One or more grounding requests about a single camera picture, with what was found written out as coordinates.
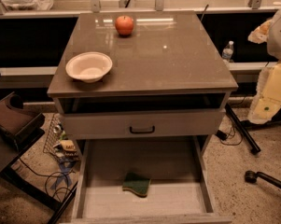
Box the wire mesh basket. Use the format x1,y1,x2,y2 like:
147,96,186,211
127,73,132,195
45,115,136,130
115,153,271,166
43,114,79,163

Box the black floor cable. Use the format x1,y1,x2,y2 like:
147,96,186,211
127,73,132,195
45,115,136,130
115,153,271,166
18,157,78,203

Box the red apple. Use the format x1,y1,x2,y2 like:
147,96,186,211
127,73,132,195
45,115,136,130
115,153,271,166
115,16,133,36

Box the dark brown chair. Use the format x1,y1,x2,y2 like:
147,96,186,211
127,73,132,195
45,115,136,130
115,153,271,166
0,67,62,212

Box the black drawer handle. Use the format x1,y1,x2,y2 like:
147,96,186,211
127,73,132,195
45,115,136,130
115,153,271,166
129,126,155,134

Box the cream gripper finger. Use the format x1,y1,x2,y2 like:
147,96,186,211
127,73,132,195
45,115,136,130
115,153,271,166
247,20,272,44

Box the clear water bottle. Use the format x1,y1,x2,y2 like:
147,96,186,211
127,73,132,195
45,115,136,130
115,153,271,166
222,41,234,63

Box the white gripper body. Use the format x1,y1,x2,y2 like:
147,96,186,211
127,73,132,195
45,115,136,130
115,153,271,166
247,61,281,124

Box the black chair caster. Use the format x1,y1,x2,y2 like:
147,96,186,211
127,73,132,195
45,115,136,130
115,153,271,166
245,170,281,189

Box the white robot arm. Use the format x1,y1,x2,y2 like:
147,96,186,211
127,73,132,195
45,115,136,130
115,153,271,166
248,2,281,124

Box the black table leg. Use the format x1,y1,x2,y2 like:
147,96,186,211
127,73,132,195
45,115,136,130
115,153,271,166
225,105,261,155

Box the green yellow sponge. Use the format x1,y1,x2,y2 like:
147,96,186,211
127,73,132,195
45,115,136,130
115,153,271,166
122,173,151,198

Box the open middle drawer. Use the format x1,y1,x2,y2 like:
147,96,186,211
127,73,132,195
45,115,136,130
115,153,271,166
66,136,232,224

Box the grey drawer cabinet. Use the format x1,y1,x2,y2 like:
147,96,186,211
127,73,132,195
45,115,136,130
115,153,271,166
47,10,239,224

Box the white bowl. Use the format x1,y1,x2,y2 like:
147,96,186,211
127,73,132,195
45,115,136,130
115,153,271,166
65,52,113,83

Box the closed top drawer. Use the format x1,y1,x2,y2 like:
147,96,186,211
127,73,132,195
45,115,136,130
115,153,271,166
60,109,225,140

